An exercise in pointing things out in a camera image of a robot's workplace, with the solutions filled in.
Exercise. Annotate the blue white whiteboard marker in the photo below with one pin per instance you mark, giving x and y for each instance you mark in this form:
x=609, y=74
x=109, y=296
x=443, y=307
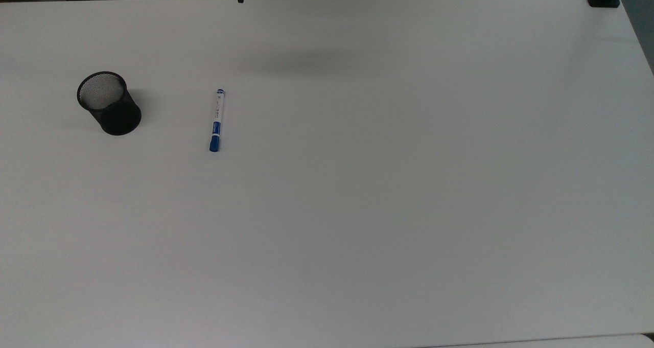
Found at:
x=217, y=119

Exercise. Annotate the black mesh pen cup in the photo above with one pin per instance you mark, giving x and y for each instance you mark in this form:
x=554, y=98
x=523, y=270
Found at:
x=118, y=117

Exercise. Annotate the white adjacent table edge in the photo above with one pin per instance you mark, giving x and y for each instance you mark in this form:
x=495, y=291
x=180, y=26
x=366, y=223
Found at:
x=552, y=342

